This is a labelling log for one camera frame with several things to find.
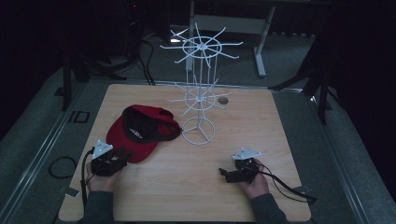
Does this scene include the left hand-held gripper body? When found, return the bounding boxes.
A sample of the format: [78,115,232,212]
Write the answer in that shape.
[90,139,123,177]

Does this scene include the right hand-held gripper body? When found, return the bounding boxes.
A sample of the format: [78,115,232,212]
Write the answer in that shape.
[229,147,263,184]

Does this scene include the red baseball cap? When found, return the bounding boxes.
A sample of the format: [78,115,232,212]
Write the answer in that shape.
[106,104,182,164]

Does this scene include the person's right hand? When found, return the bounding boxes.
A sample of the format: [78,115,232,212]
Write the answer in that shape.
[238,158,271,200]

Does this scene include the person's left hand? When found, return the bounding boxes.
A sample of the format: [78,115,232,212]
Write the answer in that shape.
[85,161,123,193]

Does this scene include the black tripod stand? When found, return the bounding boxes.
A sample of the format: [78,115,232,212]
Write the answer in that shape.
[54,46,128,112]
[269,36,341,126]

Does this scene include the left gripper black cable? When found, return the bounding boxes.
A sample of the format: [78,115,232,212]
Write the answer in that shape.
[79,148,95,210]

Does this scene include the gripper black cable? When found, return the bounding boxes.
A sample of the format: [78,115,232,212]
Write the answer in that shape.
[255,160,318,205]
[79,148,95,210]

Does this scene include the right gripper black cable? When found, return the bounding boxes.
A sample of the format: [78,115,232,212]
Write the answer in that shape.
[255,160,318,205]

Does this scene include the black cable loop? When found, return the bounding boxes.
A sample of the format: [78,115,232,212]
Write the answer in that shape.
[48,155,78,180]

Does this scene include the white wire display rack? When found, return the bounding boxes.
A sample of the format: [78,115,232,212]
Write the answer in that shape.
[159,21,245,147]

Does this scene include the black floor cables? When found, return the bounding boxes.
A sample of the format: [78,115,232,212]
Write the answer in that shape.
[109,31,157,86]

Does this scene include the white desk frame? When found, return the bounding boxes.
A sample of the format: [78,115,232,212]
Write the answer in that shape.
[185,0,277,78]

